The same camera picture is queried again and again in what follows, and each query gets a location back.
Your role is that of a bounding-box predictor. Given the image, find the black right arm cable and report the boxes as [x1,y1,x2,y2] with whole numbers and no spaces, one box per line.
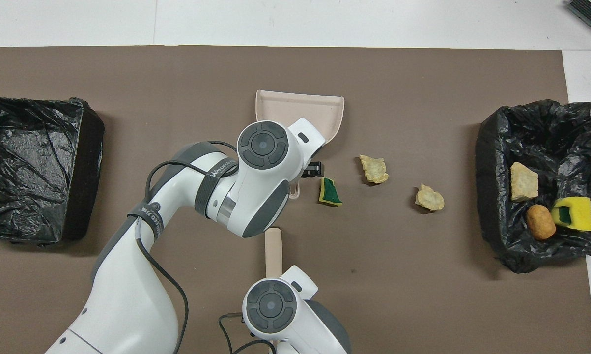
[219,312,279,354]

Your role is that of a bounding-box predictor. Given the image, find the small green yellow sponge piece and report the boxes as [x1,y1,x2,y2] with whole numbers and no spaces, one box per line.
[318,177,343,207]

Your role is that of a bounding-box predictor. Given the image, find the yellow sponge piece green side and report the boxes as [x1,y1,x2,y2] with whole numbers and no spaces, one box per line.
[551,206,576,228]

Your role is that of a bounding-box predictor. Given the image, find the brown oval bread roll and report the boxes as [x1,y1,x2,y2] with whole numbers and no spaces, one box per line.
[526,204,557,241]

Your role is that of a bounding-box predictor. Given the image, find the orange crusted bread piece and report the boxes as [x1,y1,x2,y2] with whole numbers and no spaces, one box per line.
[510,162,540,202]

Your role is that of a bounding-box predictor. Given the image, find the large yellow sponge piece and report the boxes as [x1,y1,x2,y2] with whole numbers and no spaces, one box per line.
[556,197,591,232]

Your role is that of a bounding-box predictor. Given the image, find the pale bread chunk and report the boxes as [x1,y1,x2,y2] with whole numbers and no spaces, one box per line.
[359,155,389,185]
[415,183,445,212]

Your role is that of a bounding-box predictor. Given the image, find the black bag-lined bin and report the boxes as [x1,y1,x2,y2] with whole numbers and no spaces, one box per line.
[475,99,591,275]
[0,97,105,245]

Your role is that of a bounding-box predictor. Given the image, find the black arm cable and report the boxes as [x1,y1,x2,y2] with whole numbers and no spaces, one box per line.
[219,312,279,354]
[136,140,239,354]

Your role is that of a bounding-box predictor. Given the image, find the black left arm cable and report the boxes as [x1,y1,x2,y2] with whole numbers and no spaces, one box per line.
[136,140,239,354]

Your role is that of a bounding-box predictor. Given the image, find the brown table mat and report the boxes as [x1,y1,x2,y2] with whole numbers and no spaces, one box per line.
[0,46,591,354]

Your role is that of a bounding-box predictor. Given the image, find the beige plastic dustpan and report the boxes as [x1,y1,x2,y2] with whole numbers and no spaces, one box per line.
[255,89,345,198]

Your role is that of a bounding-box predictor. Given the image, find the beige hand brush black bristles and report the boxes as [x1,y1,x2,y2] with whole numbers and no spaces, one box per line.
[265,227,283,278]

